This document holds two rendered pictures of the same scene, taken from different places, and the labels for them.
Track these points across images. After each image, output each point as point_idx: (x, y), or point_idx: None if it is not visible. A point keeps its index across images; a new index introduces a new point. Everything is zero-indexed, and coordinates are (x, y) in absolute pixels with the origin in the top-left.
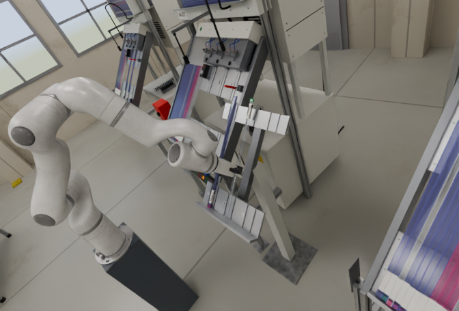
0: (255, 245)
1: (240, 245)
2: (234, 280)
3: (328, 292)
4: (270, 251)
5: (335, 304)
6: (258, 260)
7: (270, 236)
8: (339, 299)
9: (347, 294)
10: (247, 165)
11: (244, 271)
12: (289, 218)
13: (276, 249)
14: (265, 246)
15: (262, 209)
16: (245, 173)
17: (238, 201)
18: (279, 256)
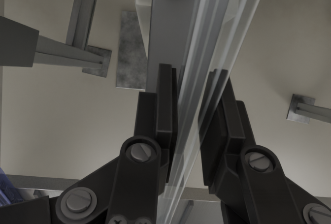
0: (86, 68)
1: (59, 83)
2: (91, 143)
3: (238, 76)
4: (121, 64)
5: (253, 86)
6: (110, 90)
7: (103, 35)
8: (255, 76)
9: (264, 65)
10: None
11: (97, 121)
12: None
13: (131, 54)
14: (107, 60)
15: (147, 49)
16: (173, 49)
17: (214, 207)
18: (143, 64)
